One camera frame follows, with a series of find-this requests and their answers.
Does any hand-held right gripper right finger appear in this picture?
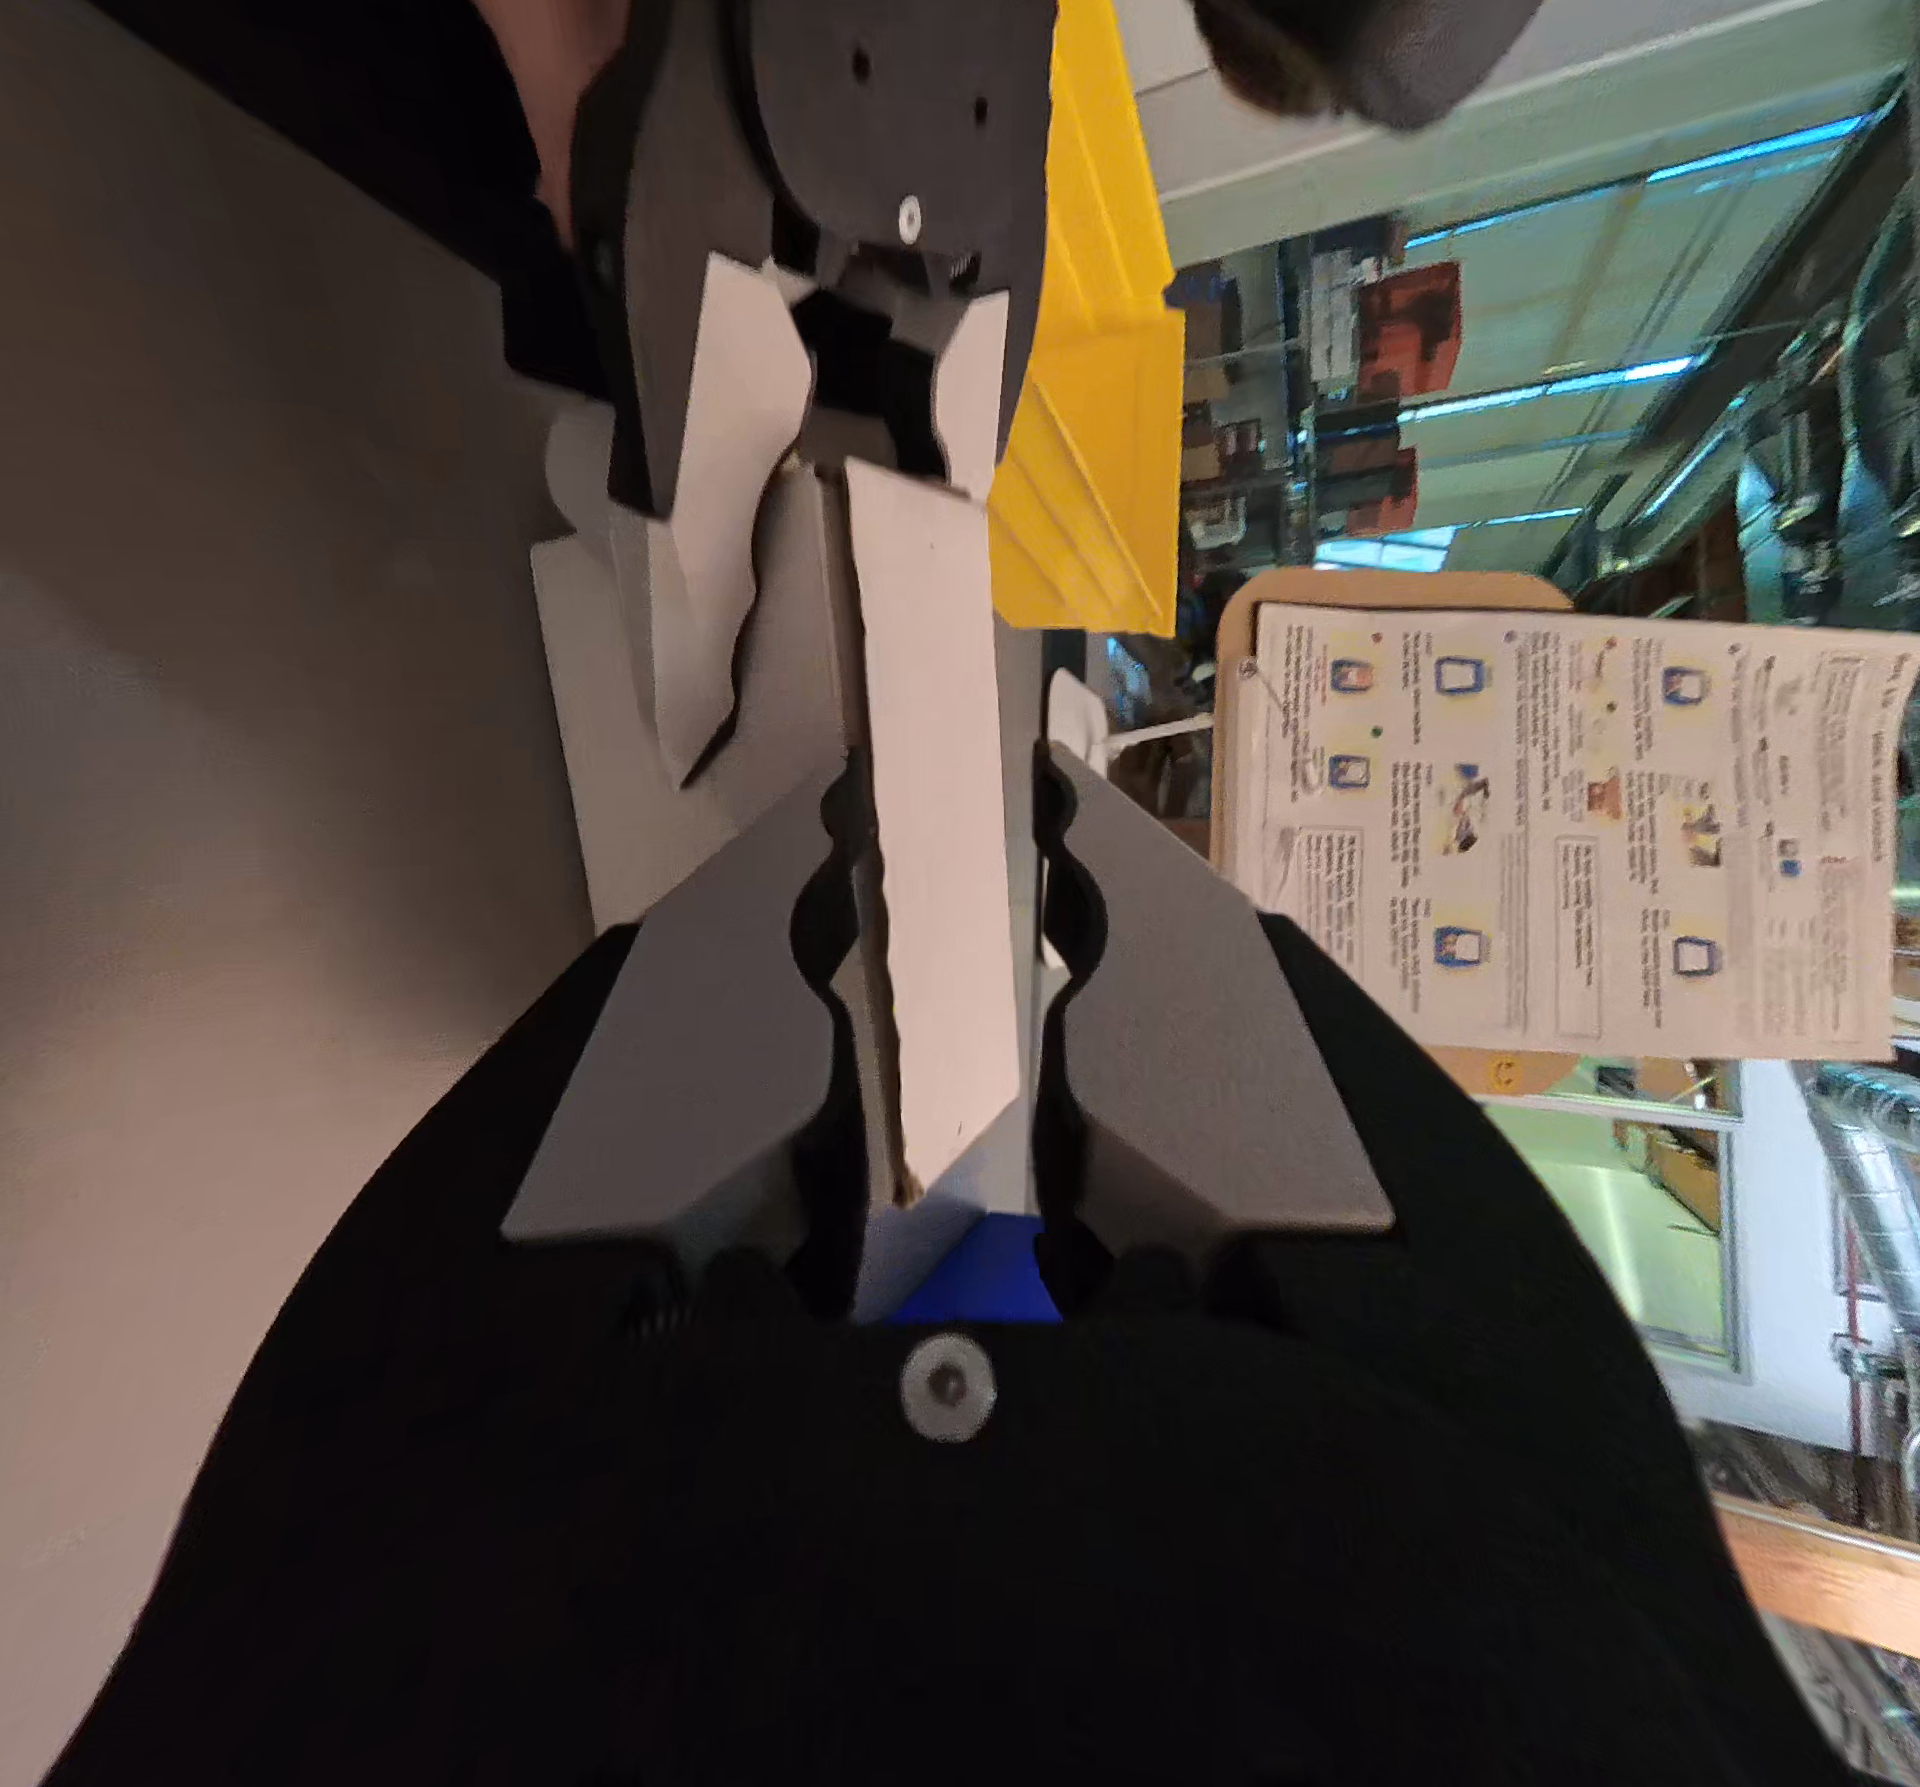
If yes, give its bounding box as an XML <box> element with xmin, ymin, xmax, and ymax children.
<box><xmin>1029</xmin><ymin>741</ymin><xmax>1401</xmax><ymax>1256</ymax></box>

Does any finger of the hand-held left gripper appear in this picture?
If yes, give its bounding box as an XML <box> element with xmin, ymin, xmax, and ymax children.
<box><xmin>648</xmin><ymin>253</ymin><xmax>822</xmax><ymax>790</ymax></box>
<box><xmin>933</xmin><ymin>296</ymin><xmax>1012</xmax><ymax>508</ymax></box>

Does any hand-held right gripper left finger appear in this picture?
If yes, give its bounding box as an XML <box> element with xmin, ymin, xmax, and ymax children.
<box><xmin>499</xmin><ymin>749</ymin><xmax>887</xmax><ymax>1287</ymax></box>

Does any blue plastic bin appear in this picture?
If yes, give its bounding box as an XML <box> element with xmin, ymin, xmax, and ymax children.
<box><xmin>886</xmin><ymin>1213</ymin><xmax>1060</xmax><ymax>1327</ymax></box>

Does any white cardboard box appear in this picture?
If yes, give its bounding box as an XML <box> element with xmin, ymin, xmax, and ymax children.
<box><xmin>527</xmin><ymin>398</ymin><xmax>1051</xmax><ymax>1208</ymax></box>

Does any red storage box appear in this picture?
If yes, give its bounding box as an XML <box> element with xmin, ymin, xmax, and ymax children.
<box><xmin>1340</xmin><ymin>444</ymin><xmax>1422</xmax><ymax>539</ymax></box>
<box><xmin>1358</xmin><ymin>264</ymin><xmax>1465</xmax><ymax>409</ymax></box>

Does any yellow plastic bin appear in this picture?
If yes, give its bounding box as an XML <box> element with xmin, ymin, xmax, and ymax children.
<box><xmin>983</xmin><ymin>0</ymin><xmax>1190</xmax><ymax>641</ymax></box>

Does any printed paper sheet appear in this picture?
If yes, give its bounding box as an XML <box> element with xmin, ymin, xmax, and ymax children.
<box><xmin>1252</xmin><ymin>602</ymin><xmax>1920</xmax><ymax>1064</ymax></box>

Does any wooden shelf board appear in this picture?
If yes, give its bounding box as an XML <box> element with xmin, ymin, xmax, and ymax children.
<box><xmin>1712</xmin><ymin>1494</ymin><xmax>1920</xmax><ymax>1662</ymax></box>

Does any silver flexible duct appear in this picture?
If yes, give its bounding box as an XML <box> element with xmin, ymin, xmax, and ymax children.
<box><xmin>1798</xmin><ymin>1058</ymin><xmax>1920</xmax><ymax>1384</ymax></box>

